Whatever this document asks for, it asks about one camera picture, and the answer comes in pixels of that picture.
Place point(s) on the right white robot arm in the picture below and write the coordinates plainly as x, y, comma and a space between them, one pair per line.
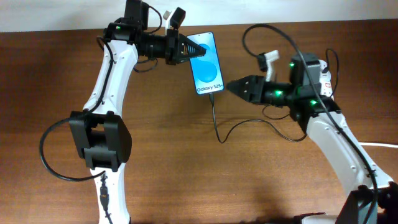
371, 193

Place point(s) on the white power strip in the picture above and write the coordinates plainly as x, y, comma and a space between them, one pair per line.
325, 80

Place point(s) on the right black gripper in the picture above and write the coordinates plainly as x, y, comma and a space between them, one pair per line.
259, 89

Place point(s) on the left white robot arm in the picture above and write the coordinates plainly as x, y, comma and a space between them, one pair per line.
101, 138

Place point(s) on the blue screen Galaxy smartphone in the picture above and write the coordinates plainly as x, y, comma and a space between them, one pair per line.
206, 70

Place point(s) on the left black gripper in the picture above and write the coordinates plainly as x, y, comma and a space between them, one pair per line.
173, 38

